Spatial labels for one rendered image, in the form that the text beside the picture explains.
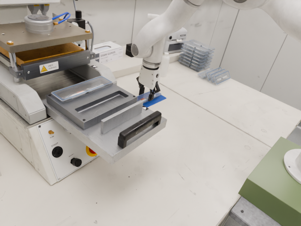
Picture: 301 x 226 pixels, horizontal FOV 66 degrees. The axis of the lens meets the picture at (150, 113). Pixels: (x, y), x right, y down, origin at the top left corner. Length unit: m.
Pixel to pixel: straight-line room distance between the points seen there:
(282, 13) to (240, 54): 2.35
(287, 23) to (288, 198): 0.50
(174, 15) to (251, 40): 2.20
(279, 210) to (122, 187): 0.47
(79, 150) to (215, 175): 0.47
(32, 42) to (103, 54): 0.68
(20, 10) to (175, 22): 0.54
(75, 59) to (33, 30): 0.14
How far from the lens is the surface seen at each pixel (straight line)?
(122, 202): 0.73
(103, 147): 0.56
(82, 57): 0.83
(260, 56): 3.03
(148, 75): 1.07
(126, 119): 0.64
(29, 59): 0.76
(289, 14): 0.76
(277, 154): 0.96
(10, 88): 0.74
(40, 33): 0.81
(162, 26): 0.92
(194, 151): 0.94
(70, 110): 0.64
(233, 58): 3.16
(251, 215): 0.84
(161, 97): 1.22
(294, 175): 0.90
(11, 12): 0.98
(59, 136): 0.75
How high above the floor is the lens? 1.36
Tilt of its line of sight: 34 degrees down
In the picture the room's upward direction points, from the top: 10 degrees clockwise
